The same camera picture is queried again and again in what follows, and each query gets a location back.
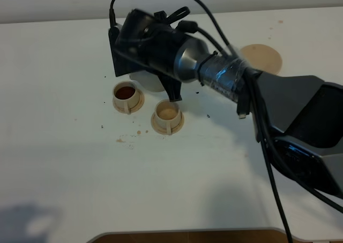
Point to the right beige teacup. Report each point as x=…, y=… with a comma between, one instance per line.
x=167, y=114

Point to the beige ceramic teapot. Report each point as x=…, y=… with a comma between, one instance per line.
x=148, y=81

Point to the left beige cup saucer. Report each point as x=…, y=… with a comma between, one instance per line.
x=130, y=105

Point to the beige cup saucer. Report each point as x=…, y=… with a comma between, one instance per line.
x=130, y=105
x=163, y=131

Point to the right beige cup saucer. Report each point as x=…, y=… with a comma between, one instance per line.
x=163, y=131

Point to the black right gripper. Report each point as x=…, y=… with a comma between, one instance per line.
x=149, y=40

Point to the round beige teapot saucer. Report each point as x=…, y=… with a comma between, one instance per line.
x=262, y=57

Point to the beige teacup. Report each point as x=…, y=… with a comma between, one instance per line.
x=167, y=114
x=124, y=90

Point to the left beige teacup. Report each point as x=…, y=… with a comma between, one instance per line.
x=124, y=90

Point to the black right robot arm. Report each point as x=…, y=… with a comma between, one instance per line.
x=302, y=116

